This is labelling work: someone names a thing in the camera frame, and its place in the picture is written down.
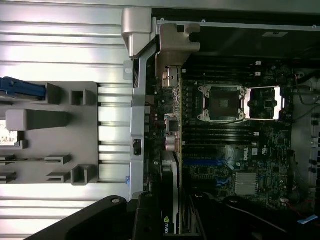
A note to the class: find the grey plastic parts rack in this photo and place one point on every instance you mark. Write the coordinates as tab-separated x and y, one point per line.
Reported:
82	140

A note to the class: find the silver chipset heatsink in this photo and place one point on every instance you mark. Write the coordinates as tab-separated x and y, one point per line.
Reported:
246	183

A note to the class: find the open black PC case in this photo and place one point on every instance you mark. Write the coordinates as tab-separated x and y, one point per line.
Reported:
140	100

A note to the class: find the CPU socket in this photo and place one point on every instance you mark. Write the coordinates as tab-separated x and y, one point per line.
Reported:
221	102

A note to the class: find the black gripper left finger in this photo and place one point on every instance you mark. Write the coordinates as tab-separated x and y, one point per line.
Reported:
147	220

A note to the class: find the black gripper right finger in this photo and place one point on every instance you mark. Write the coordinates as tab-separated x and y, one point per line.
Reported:
240	215

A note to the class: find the blue plastic disk carrier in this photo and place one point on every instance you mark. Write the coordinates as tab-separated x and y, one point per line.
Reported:
20	87

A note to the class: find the silver CPU chip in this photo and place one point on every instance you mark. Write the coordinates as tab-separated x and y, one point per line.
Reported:
7	135

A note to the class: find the metal socket cover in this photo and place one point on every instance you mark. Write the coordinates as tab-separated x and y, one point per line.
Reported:
250	105

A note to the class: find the blue expansion slot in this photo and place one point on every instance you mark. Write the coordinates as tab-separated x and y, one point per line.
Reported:
225	162

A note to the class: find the green Dell motherboard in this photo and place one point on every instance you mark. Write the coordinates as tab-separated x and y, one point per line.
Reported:
270	155

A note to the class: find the grey metal disk bay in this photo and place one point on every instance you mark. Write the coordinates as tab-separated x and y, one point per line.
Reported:
315	130

